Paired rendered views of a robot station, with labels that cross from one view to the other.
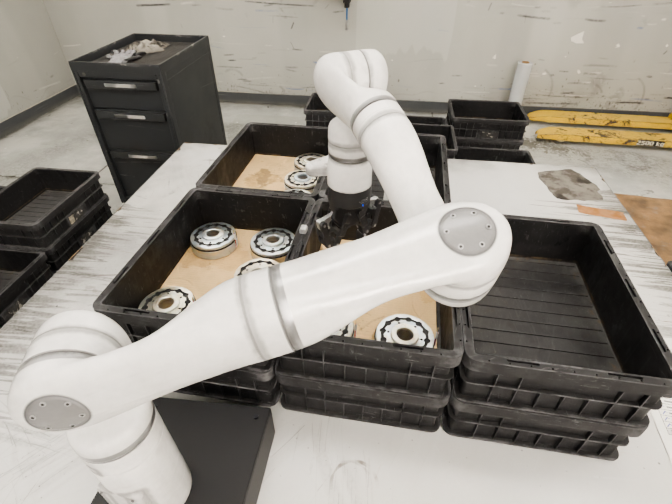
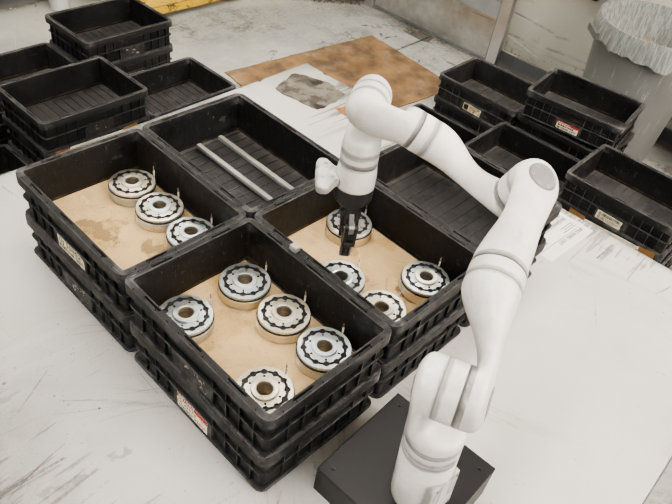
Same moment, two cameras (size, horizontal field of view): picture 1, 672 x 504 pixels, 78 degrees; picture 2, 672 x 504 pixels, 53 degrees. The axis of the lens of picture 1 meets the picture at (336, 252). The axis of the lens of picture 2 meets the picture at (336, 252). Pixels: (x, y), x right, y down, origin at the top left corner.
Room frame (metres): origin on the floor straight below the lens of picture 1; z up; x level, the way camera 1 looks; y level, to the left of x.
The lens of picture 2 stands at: (0.14, 0.89, 1.81)
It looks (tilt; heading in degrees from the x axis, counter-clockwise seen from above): 42 degrees down; 299
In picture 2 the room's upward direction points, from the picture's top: 10 degrees clockwise
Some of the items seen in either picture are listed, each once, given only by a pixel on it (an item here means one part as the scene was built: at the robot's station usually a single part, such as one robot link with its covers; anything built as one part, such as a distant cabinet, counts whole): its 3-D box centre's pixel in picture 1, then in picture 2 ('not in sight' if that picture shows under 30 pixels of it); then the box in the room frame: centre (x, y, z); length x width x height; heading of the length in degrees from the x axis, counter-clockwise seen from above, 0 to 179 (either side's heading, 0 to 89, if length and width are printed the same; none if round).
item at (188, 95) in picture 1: (167, 131); not in sight; (2.32, 0.98, 0.45); 0.60 x 0.45 x 0.90; 172
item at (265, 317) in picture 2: (259, 275); (283, 313); (0.63, 0.16, 0.86); 0.10 x 0.10 x 0.01
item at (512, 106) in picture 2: not in sight; (484, 116); (0.98, -1.81, 0.31); 0.40 x 0.30 x 0.34; 172
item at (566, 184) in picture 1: (569, 182); (309, 88); (1.27, -0.81, 0.71); 0.22 x 0.19 x 0.01; 172
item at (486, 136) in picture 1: (478, 147); (114, 69); (2.27, -0.83, 0.37); 0.40 x 0.30 x 0.45; 82
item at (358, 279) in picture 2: not in sight; (340, 277); (0.60, 0.00, 0.86); 0.10 x 0.10 x 0.01
